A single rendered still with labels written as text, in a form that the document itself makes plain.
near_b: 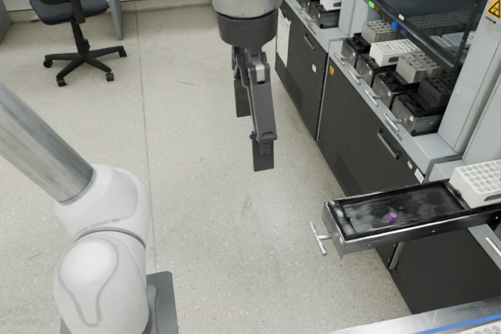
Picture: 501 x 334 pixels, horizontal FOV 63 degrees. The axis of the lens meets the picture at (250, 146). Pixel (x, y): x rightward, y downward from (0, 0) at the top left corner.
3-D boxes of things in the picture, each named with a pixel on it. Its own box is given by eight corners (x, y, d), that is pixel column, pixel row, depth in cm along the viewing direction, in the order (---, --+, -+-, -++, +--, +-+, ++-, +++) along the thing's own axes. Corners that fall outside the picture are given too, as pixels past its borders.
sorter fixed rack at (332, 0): (373, -1, 213) (375, -13, 209) (382, 7, 206) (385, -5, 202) (318, 5, 208) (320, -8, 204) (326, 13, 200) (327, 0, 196)
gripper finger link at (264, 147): (268, 121, 54) (273, 135, 52) (268, 150, 57) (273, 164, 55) (256, 123, 54) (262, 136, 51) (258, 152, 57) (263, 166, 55)
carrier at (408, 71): (417, 85, 148) (421, 70, 144) (411, 86, 147) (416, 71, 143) (399, 69, 156) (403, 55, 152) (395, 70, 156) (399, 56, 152)
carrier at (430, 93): (440, 109, 136) (446, 94, 132) (435, 110, 136) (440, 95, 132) (422, 90, 145) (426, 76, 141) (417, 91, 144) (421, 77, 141)
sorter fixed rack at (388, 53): (433, 48, 172) (438, 35, 168) (447, 60, 165) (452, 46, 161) (367, 57, 167) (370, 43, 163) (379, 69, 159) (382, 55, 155)
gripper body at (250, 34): (212, -2, 54) (218, 61, 60) (222, 23, 47) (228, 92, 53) (268, -9, 55) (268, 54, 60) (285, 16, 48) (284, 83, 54)
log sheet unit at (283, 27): (276, 51, 285) (278, 1, 262) (288, 71, 265) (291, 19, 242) (272, 52, 285) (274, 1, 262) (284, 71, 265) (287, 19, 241)
